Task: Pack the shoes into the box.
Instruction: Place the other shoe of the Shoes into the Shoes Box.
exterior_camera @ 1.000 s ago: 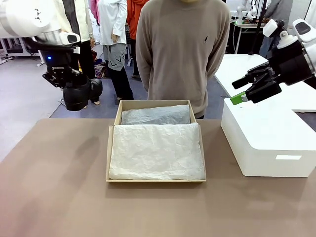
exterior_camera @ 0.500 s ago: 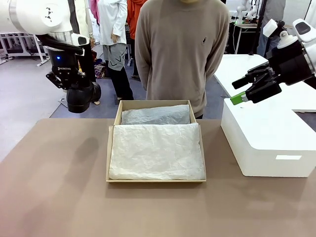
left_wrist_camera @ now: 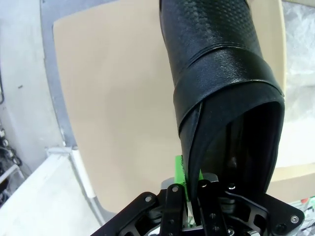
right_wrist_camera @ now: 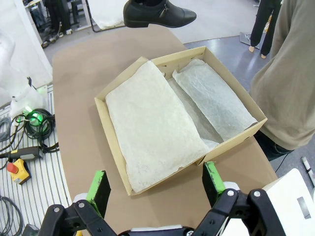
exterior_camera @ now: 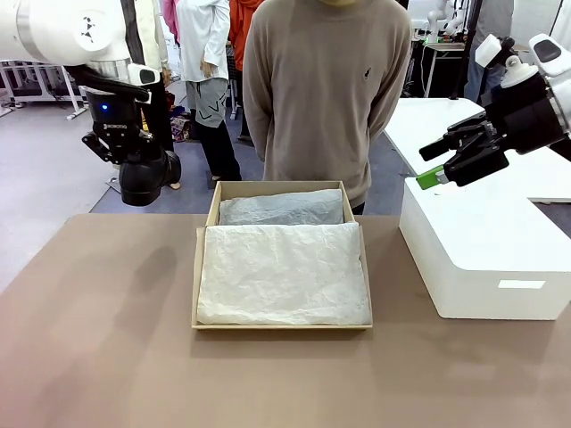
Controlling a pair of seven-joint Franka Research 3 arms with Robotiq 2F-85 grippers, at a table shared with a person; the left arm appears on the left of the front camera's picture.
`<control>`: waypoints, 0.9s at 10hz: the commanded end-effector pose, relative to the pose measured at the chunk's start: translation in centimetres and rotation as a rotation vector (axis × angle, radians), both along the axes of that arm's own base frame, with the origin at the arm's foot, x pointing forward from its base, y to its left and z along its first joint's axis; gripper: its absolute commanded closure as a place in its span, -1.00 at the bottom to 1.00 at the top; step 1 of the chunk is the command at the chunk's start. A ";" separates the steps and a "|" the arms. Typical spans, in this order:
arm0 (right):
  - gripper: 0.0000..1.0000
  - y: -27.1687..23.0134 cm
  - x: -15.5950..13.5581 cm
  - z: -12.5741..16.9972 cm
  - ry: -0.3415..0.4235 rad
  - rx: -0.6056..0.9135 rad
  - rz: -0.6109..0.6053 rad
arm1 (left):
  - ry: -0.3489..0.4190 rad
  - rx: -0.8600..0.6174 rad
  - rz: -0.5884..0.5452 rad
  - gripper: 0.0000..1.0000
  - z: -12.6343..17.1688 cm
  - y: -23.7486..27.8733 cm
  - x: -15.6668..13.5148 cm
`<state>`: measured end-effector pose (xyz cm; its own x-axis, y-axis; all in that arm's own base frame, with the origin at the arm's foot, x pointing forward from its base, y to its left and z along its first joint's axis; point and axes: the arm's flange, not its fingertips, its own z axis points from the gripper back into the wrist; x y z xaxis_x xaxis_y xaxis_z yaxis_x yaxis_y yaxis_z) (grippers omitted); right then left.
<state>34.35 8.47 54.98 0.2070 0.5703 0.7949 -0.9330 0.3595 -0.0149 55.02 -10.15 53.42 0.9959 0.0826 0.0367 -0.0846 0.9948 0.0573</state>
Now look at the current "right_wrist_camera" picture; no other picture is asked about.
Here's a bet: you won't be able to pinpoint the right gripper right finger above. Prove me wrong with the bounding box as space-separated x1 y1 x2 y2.
194 161 281 236

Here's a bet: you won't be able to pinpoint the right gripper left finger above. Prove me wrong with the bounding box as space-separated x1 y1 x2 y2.
40 170 116 236

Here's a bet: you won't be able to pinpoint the brown cardboard shoe box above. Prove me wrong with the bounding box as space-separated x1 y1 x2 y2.
94 46 268 197

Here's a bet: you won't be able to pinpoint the white tissue wrapping paper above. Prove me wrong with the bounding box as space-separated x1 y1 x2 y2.
105 58 258 194

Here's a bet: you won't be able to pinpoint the black leather buckle shoe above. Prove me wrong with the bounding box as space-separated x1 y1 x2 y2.
123 0 197 28

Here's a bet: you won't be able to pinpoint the white storage box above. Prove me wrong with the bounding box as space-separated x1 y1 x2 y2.
262 168 315 236

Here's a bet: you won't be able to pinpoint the yellow emergency stop box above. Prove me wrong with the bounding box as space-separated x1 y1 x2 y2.
6 158 32 185

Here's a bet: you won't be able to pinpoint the person's dark trousers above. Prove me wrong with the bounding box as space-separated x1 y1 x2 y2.
254 130 293 162

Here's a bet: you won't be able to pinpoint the small black device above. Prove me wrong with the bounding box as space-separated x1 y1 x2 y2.
23 225 41 236

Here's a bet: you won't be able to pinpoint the grey hand-held enabling pendant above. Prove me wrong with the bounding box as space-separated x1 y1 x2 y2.
0 146 44 162

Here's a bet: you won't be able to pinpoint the grey marker pen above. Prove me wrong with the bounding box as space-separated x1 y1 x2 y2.
301 156 315 187

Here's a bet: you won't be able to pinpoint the person's beige sweater torso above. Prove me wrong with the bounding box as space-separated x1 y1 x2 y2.
250 0 315 150

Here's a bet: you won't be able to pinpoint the mannequin white jacket black trousers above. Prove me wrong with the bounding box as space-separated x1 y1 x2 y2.
248 0 283 59

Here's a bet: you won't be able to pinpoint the white cloth sheet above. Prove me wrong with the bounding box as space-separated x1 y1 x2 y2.
87 0 126 29

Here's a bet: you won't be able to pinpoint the background figure black trousers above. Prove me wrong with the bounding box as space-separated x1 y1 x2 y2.
46 0 74 35

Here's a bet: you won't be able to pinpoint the white slotted robot base plate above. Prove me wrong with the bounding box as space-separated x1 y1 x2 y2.
0 83 72 236

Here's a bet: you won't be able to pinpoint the thin dark cable loops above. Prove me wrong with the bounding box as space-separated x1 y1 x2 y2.
0 194 25 236

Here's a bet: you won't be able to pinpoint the black coiled cable bundle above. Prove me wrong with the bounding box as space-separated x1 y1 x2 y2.
13 109 61 154

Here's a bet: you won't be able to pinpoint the grey coiled cable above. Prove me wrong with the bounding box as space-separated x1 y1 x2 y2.
0 118 13 143

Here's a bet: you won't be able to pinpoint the metal mannequin base plate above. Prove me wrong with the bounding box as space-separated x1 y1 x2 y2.
239 31 252 45

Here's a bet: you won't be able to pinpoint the black metal rack frame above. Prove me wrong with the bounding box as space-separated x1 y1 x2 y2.
85 0 126 32

